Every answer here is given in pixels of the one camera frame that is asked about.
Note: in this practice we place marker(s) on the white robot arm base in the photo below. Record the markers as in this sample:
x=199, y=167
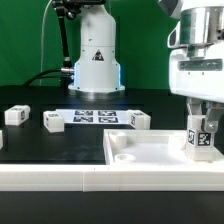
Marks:
x=97, y=70

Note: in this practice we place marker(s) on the white fiducial tag sheet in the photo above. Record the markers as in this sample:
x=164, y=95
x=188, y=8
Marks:
x=100, y=117

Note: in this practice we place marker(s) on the white square table top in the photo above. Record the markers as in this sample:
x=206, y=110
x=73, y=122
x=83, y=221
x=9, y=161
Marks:
x=145, y=147

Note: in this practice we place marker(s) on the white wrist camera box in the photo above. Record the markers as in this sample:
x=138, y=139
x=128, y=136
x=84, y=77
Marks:
x=173, y=40

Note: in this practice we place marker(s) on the white obstacle wall rail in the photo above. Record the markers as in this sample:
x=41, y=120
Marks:
x=205, y=176

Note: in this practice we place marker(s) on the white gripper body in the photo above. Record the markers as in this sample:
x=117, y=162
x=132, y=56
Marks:
x=201, y=79

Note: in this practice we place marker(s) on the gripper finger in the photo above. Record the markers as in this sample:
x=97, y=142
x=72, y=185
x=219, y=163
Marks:
x=194, y=106
x=213, y=114

